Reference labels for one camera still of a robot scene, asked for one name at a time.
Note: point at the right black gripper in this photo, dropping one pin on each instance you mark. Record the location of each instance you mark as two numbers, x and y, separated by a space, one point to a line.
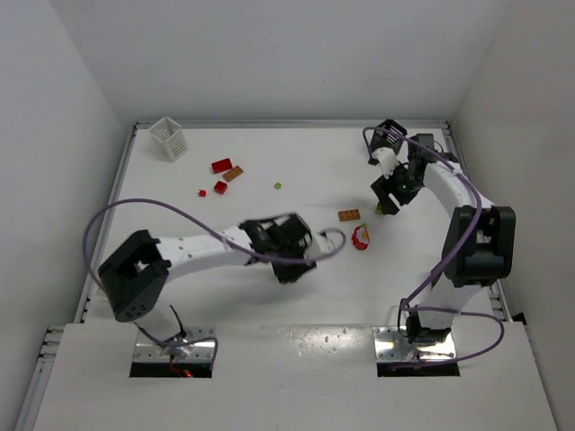
388 193

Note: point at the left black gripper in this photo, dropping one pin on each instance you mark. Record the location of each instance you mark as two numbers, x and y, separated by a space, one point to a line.
293 268

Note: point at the red flower lego brick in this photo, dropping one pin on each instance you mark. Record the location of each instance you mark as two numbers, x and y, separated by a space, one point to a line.
360 238

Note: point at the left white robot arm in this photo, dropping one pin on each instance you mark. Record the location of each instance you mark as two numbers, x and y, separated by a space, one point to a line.
134 275

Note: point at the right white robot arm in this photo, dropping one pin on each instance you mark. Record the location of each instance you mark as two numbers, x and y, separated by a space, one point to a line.
478 249

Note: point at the orange lego plate right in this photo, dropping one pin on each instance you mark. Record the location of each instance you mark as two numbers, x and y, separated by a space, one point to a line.
349 215

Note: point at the orange lego plate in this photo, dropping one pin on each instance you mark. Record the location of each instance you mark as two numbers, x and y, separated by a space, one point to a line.
349 215
233 173

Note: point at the black slotted bin back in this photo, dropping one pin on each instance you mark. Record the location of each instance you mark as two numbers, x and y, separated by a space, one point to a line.
388 134

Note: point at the orange lego plate left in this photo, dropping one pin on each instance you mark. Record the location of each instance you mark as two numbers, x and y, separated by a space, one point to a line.
233 173

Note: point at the small red square lego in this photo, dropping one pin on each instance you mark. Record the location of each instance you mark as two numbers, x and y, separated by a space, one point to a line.
220 187

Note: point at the large red lego brick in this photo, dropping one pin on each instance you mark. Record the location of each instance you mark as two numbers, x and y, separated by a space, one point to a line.
222 165

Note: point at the white slotted bin back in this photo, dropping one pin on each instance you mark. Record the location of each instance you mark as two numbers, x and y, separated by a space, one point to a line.
169 135

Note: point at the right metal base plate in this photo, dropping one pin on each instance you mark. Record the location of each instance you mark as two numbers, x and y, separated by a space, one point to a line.
393 348

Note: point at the metal base plate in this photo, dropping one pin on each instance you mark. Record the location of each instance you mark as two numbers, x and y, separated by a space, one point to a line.
200 349
393 348

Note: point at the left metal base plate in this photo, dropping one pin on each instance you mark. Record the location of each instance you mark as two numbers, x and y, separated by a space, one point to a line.
200 349

